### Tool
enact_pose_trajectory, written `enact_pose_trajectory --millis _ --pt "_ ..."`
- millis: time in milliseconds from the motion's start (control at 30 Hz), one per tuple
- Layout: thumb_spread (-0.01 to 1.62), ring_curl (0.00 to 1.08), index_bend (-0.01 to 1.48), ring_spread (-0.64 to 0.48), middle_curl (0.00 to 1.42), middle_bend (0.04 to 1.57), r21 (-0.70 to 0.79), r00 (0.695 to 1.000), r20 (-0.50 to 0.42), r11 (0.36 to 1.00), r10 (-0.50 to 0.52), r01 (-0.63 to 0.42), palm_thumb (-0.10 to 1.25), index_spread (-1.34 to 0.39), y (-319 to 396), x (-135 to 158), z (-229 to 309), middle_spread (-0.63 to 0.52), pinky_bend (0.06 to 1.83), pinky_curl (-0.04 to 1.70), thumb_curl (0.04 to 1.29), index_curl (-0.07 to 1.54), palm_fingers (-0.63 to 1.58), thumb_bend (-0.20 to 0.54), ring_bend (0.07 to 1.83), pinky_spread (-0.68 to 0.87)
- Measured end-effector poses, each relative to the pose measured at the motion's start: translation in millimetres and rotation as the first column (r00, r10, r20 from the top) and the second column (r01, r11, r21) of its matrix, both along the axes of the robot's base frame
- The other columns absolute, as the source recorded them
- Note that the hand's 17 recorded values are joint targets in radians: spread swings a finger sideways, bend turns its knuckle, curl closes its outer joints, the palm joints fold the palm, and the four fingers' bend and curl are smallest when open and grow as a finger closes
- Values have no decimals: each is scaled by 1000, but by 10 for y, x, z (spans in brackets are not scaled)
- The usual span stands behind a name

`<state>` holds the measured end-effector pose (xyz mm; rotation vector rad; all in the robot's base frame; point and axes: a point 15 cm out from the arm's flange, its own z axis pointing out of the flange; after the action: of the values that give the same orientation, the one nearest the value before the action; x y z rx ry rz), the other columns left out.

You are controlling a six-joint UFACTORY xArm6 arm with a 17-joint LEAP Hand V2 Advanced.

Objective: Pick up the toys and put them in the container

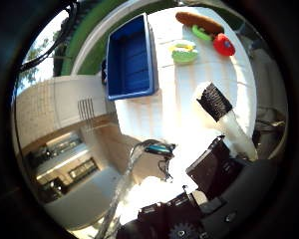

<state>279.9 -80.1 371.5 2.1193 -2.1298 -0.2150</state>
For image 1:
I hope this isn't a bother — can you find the green and yellow crochet toy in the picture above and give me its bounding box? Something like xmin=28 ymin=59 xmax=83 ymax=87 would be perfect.
xmin=168 ymin=40 xmax=199 ymax=66

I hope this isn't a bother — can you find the black cable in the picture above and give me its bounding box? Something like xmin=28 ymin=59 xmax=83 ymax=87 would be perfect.
xmin=19 ymin=0 xmax=80 ymax=73

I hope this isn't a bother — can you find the blue plastic container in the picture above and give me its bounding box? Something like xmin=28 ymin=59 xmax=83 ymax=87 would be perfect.
xmin=105 ymin=12 xmax=159 ymax=102

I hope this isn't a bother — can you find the red plush toy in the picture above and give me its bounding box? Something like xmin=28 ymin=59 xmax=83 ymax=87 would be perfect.
xmin=212 ymin=32 xmax=236 ymax=58

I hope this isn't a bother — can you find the green pea pod toy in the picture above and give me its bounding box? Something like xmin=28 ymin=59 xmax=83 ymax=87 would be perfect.
xmin=191 ymin=24 xmax=213 ymax=43

